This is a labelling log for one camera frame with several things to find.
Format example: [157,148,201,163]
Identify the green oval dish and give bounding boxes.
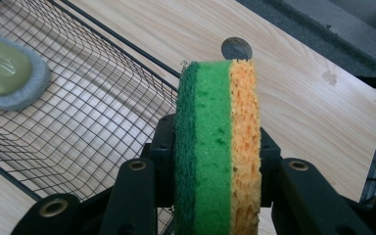
[0,26,52,112]

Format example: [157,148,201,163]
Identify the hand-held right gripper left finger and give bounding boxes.
[142,114,178,210]

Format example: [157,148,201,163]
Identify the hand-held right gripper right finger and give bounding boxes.
[258,126,282,209]

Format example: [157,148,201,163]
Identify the black wire basket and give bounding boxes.
[0,0,183,235]

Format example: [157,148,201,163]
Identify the grey round table grommet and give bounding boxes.
[220,36,254,63]

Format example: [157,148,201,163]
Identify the green and yellow sponge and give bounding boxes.
[172,59,263,235]

